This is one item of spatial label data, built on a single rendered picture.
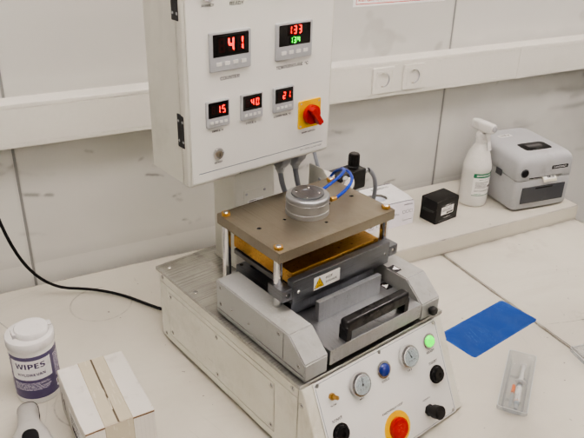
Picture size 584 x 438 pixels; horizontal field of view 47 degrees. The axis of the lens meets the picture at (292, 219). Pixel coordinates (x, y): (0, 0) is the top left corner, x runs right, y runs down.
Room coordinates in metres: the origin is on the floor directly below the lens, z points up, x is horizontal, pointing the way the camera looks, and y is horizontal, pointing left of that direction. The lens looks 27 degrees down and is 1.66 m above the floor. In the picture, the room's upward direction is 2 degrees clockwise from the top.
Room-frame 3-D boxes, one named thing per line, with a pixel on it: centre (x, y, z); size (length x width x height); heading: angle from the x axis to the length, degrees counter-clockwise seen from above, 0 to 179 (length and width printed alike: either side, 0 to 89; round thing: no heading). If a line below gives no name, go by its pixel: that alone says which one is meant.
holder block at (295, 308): (1.09, -0.03, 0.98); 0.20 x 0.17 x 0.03; 130
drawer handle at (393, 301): (0.95, -0.15, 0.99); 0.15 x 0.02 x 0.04; 130
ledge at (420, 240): (1.74, -0.40, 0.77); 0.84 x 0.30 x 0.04; 118
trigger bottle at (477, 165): (1.81, -0.53, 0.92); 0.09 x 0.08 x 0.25; 31
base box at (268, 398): (1.10, -0.05, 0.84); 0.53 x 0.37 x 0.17; 40
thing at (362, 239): (1.10, -0.03, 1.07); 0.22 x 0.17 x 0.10; 130
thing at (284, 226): (1.13, -0.02, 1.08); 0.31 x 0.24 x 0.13; 130
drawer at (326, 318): (1.06, -0.06, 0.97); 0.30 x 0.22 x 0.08; 40
